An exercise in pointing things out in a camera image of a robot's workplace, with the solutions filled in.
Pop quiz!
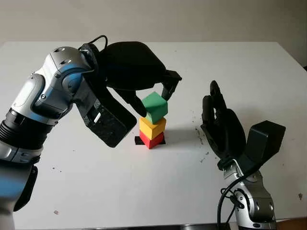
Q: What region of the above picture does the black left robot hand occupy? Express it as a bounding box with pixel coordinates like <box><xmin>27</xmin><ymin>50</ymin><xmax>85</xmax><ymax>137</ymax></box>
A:
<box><xmin>95</xmin><ymin>41</ymin><xmax>183</xmax><ymax>118</ymax></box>

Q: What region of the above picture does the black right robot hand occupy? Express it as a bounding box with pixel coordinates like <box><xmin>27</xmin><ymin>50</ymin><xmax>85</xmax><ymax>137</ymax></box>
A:
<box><xmin>201</xmin><ymin>80</ymin><xmax>247</xmax><ymax>170</ymax></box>

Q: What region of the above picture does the green cube block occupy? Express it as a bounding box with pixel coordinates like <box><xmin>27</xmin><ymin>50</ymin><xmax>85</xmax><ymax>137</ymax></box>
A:
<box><xmin>141</xmin><ymin>92</ymin><xmax>168</xmax><ymax>125</ymax></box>

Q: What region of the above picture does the yellow cube block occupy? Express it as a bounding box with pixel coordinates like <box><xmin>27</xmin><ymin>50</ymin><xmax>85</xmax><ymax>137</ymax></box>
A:
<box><xmin>139</xmin><ymin>116</ymin><xmax>167</xmax><ymax>140</ymax></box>

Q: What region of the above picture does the red cube block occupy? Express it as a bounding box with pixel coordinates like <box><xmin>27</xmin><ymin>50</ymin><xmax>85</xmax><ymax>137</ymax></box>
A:
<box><xmin>139</xmin><ymin>130</ymin><xmax>165</xmax><ymax>150</ymax></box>

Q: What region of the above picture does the black tape marker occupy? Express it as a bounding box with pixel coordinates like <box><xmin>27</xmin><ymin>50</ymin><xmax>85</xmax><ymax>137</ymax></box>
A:
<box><xmin>134</xmin><ymin>136</ymin><xmax>166</xmax><ymax>146</ymax></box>

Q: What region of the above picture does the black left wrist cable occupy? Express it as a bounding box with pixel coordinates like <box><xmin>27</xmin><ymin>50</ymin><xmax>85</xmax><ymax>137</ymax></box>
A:
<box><xmin>80</xmin><ymin>35</ymin><xmax>108</xmax><ymax>52</ymax></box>

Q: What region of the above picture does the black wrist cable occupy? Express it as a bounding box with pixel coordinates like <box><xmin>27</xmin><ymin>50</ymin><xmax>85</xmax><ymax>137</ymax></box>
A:
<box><xmin>217</xmin><ymin>167</ymin><xmax>262</xmax><ymax>230</ymax></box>
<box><xmin>80</xmin><ymin>35</ymin><xmax>108</xmax><ymax>52</ymax></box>

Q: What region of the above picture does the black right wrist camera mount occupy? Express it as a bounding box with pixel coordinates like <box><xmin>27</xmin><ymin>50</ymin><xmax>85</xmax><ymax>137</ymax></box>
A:
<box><xmin>237</xmin><ymin>120</ymin><xmax>286</xmax><ymax>172</ymax></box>

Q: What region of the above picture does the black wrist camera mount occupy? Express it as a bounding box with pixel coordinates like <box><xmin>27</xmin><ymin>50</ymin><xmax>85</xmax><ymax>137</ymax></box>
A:
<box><xmin>76</xmin><ymin>79</ymin><xmax>137</xmax><ymax>149</ymax></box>
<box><xmin>237</xmin><ymin>120</ymin><xmax>286</xmax><ymax>172</ymax></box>

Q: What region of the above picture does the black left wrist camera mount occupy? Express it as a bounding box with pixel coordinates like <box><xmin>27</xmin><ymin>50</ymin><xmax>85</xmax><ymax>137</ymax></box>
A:
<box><xmin>76</xmin><ymin>79</ymin><xmax>137</xmax><ymax>149</ymax></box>

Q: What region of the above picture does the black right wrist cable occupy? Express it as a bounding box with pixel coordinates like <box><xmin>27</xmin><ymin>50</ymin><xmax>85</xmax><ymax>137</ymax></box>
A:
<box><xmin>217</xmin><ymin>167</ymin><xmax>262</xmax><ymax>230</ymax></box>

